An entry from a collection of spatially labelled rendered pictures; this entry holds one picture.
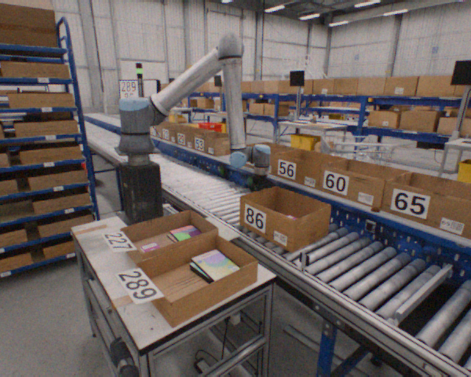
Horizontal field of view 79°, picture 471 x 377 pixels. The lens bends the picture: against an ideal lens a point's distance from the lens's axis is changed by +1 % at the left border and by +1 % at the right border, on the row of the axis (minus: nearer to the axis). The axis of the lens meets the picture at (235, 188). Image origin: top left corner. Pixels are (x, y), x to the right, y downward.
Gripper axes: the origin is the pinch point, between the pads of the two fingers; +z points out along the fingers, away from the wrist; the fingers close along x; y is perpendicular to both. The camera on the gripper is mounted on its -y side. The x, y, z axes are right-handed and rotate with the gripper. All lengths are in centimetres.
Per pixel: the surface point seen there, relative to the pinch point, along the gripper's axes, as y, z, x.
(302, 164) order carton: -28.9, -22.1, 4.6
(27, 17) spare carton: 93, -112, -139
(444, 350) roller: 25, 5, 108
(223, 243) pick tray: 50, -2, 28
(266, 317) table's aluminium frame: 43, 25, 52
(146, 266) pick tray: 84, -2, 25
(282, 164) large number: -28.7, -18.6, -12.3
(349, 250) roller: -4, 6, 58
